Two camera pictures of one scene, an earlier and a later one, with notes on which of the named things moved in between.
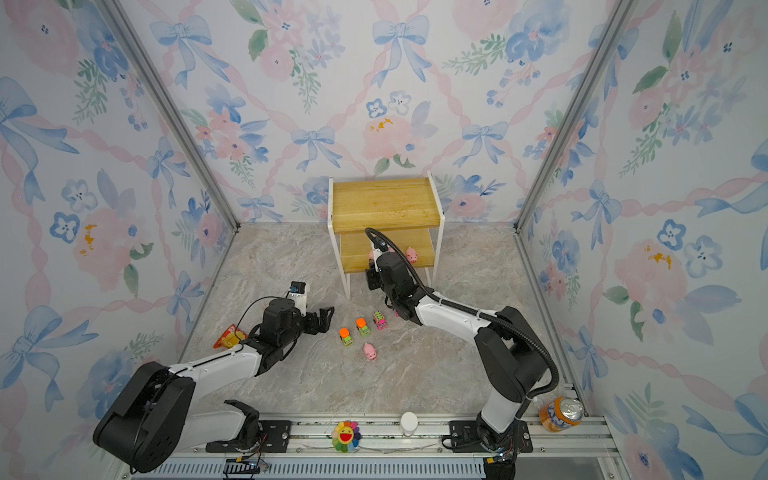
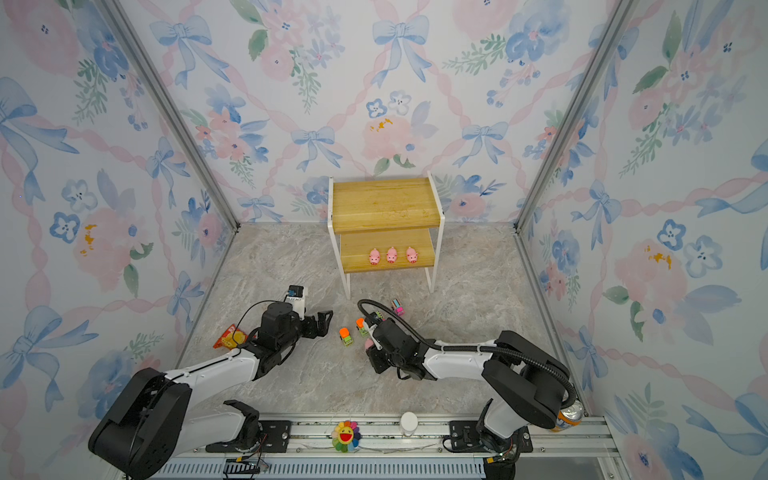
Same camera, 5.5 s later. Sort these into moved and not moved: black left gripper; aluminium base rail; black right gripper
Moved: black right gripper
Not moved: black left gripper; aluminium base rail
